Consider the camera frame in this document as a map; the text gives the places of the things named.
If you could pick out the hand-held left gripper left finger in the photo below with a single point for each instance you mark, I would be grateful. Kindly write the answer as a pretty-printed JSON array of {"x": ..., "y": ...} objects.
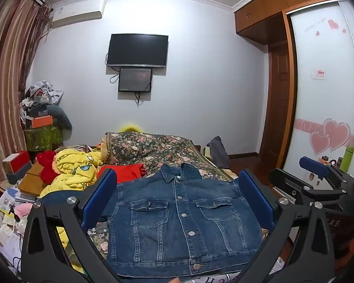
[{"x": 101, "y": 196}]

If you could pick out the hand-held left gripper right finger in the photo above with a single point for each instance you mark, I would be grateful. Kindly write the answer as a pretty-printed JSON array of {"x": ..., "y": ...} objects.
[{"x": 255, "y": 196}]

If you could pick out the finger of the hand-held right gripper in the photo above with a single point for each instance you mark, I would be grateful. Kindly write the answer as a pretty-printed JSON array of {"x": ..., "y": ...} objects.
[
  {"x": 312, "y": 165},
  {"x": 289, "y": 182}
]

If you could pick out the blue denim jacket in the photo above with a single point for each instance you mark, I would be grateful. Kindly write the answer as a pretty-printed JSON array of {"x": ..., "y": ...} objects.
[{"x": 180, "y": 212}]

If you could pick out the green bottle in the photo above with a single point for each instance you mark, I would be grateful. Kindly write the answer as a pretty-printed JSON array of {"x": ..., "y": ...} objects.
[{"x": 345, "y": 160}]

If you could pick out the red folded cloth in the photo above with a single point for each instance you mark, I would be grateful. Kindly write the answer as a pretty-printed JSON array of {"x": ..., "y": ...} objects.
[{"x": 126, "y": 172}]

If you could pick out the yellow cartoon blanket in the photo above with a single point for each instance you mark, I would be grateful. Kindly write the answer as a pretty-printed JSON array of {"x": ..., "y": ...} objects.
[{"x": 73, "y": 168}]

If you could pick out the dark grey bag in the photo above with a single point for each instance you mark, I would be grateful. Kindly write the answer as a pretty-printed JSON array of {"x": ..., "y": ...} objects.
[{"x": 218, "y": 151}]

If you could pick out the red plush toy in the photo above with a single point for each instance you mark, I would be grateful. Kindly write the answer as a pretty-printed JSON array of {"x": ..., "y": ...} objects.
[{"x": 45, "y": 165}]

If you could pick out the dark floral bedspread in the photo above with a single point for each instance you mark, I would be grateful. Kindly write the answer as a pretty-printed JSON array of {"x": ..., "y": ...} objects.
[{"x": 153, "y": 147}]

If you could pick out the brown cardboard box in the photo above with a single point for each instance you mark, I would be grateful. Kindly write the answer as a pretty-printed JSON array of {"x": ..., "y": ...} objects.
[{"x": 32, "y": 179}]

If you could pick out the yellow plush toy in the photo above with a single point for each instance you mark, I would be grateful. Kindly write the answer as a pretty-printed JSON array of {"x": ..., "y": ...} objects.
[{"x": 129, "y": 128}]

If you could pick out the pink plush toy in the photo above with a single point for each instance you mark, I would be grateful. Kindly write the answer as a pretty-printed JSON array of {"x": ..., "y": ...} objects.
[{"x": 22, "y": 209}]

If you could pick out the green patterned cloth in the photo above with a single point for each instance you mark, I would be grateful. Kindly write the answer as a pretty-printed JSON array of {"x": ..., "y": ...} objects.
[{"x": 41, "y": 138}]

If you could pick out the grey neck pillow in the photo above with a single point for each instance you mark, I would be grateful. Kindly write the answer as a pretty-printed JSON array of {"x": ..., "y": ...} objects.
[{"x": 62, "y": 115}]

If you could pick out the red and white box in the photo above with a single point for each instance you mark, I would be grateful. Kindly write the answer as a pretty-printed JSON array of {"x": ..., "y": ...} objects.
[{"x": 16, "y": 160}]

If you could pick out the orange box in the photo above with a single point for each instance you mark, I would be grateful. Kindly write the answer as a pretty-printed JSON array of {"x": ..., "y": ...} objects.
[{"x": 42, "y": 121}]

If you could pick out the pile of books and papers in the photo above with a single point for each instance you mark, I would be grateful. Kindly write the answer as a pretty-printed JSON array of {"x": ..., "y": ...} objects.
[{"x": 6, "y": 200}]

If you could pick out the pile of silver wrapping clutter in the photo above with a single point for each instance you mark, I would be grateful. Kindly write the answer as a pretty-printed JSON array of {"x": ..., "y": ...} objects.
[{"x": 42, "y": 90}]

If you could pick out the striped brown curtain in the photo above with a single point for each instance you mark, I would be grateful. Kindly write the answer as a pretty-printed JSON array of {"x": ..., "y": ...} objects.
[{"x": 11, "y": 64}]

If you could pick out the wooden overhead cabinets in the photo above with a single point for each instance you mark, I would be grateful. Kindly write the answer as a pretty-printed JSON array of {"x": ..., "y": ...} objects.
[{"x": 262, "y": 8}]

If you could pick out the white air conditioner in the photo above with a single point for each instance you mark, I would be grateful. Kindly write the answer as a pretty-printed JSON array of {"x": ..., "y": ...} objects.
[{"x": 76, "y": 10}]

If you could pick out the small black wall monitor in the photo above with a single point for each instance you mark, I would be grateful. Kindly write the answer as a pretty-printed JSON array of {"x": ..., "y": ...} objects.
[{"x": 135, "y": 79}]

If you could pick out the large black wall television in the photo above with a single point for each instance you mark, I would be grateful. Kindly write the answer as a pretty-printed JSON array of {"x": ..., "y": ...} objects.
[{"x": 137, "y": 50}]

